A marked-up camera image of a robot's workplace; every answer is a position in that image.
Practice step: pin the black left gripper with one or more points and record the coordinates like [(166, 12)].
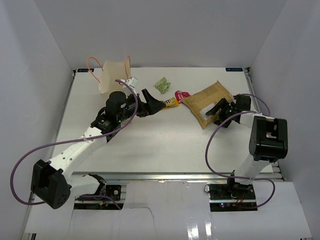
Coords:
[(152, 106)]

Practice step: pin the cream paper bag orange handles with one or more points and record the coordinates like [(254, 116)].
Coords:
[(111, 71)]

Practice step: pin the aluminium front rail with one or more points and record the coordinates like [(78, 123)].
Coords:
[(158, 176)]

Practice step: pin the blue right corner label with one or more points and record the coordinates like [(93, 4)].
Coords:
[(234, 69)]

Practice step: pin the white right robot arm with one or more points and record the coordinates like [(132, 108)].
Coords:
[(268, 143)]

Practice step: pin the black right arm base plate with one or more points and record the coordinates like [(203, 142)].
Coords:
[(222, 199)]

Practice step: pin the pink red snack packet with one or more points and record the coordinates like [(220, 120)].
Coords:
[(179, 95)]

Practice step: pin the blue corner label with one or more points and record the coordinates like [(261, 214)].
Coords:
[(85, 70), (234, 69)]

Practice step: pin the large brown kraft snack bag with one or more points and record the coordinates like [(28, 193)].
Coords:
[(202, 102)]

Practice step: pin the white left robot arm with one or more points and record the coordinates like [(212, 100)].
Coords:
[(53, 181)]

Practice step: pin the yellow M&M's packet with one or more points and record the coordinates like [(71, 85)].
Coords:
[(170, 103)]

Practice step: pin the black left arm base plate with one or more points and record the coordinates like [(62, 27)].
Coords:
[(112, 193)]

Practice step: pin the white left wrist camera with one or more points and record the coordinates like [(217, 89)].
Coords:
[(131, 82)]

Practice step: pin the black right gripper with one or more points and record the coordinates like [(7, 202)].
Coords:
[(222, 103)]

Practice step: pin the green crumpled snack packet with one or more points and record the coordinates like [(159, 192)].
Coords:
[(162, 85)]

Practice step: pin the blue left corner label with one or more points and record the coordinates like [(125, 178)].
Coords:
[(85, 70)]

